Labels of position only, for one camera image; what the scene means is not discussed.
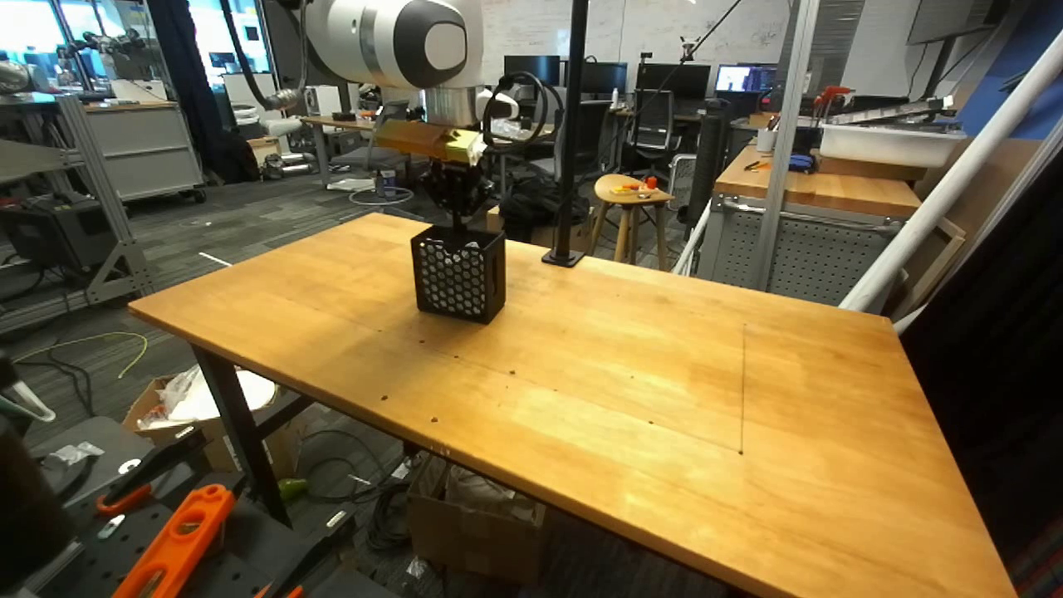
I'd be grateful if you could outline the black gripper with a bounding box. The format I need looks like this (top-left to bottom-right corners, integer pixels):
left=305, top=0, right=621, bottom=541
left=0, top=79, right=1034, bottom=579
left=425, top=164, right=497, bottom=240

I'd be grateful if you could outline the black perforated basket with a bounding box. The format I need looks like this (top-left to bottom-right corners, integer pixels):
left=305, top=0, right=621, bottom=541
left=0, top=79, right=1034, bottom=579
left=410, top=224, right=508, bottom=327

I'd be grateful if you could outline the black pole stand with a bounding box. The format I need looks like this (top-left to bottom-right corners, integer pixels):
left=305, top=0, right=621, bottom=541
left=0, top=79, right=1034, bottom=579
left=541, top=0, right=591, bottom=270

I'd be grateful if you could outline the round wooden stool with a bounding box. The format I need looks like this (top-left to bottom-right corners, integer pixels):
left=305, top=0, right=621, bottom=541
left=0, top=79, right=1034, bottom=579
left=586, top=171, right=676, bottom=270

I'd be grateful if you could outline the black office chair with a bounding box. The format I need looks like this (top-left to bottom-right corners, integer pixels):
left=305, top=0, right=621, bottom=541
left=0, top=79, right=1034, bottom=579
left=628, top=87, right=680, bottom=159

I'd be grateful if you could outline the computer monitor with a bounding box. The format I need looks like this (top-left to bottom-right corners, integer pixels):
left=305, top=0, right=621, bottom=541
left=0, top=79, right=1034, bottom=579
left=712, top=61, right=783, bottom=98

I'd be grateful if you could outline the brown cardboard box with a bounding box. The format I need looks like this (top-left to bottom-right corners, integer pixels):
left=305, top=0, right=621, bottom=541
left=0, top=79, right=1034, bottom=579
left=410, top=462, right=551, bottom=592

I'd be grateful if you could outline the black column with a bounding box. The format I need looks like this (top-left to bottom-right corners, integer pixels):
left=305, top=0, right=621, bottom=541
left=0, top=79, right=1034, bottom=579
left=146, top=0, right=244, bottom=185

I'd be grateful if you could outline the white plastic bag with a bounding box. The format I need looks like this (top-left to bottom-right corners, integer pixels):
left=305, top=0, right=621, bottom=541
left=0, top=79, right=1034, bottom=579
left=130, top=362, right=279, bottom=437

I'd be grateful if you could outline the grey cabinet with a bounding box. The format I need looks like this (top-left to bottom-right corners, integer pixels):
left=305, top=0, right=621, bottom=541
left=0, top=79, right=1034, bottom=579
left=84, top=101, right=211, bottom=207

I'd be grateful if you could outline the grey perforated panel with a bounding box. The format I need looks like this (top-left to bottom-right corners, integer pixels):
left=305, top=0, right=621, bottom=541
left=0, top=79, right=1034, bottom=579
left=676, top=198, right=908, bottom=308

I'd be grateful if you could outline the wooden top workbench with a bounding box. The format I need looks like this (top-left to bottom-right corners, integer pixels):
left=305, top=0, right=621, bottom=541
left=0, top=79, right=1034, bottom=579
left=712, top=142, right=927, bottom=219

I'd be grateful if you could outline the orange tool on floor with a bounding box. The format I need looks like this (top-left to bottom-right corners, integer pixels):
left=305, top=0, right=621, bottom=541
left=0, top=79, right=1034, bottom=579
left=111, top=482, right=244, bottom=598

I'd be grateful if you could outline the grey metal shelf rack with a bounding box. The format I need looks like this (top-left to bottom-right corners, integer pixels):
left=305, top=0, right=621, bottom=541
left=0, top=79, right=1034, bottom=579
left=0, top=92, right=152, bottom=336

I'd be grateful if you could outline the white slanted beam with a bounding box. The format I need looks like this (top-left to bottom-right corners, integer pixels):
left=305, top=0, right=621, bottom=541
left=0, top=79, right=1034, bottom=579
left=837, top=26, right=1063, bottom=336

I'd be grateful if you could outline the tan green wrist camera box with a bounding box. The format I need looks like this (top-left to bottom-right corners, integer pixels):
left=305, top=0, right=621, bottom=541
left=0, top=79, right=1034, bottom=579
left=371, top=116, right=491, bottom=171

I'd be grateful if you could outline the white vertical post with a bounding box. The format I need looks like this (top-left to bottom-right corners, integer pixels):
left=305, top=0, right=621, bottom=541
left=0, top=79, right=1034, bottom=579
left=754, top=0, right=824, bottom=294

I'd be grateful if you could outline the orange handled tool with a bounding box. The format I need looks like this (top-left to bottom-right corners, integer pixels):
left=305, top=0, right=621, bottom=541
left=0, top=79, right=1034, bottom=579
left=94, top=437, right=211, bottom=522

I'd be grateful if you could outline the blue wall panel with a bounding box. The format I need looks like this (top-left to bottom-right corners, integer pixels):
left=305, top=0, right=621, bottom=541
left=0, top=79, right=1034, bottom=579
left=956, top=0, right=1063, bottom=142

